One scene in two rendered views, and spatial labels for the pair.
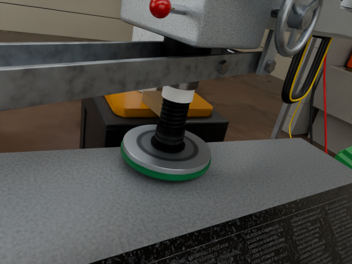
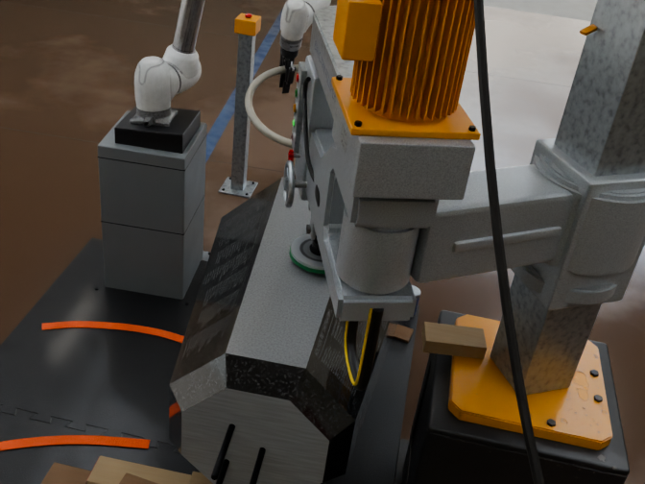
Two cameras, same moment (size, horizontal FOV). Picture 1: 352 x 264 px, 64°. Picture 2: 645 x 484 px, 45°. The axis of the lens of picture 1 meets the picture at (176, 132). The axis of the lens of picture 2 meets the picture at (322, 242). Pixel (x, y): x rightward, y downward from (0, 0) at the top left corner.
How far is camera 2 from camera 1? 2.92 m
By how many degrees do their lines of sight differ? 103
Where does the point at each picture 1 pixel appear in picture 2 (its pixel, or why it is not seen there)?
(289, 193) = (251, 291)
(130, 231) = (274, 229)
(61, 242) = (283, 214)
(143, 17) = not seen: hidden behind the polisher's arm
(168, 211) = (277, 242)
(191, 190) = (285, 255)
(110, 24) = not seen: outside the picture
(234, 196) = (269, 268)
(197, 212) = (270, 249)
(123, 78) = not seen: hidden behind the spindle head
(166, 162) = (302, 240)
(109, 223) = (283, 226)
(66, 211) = (298, 220)
